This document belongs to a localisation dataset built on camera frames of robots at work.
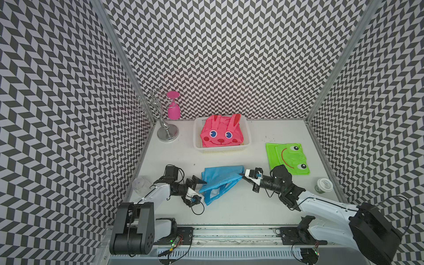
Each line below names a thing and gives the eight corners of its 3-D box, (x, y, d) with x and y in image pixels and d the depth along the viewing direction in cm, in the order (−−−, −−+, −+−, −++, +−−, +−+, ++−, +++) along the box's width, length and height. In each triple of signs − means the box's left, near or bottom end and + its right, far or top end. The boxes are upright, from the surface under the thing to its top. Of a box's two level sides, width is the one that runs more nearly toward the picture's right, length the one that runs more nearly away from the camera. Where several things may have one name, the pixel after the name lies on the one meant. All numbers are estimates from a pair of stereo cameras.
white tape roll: (313, 195, 88) (321, 189, 81) (309, 184, 91) (317, 178, 85) (326, 195, 88) (334, 189, 81) (321, 184, 91) (329, 178, 85)
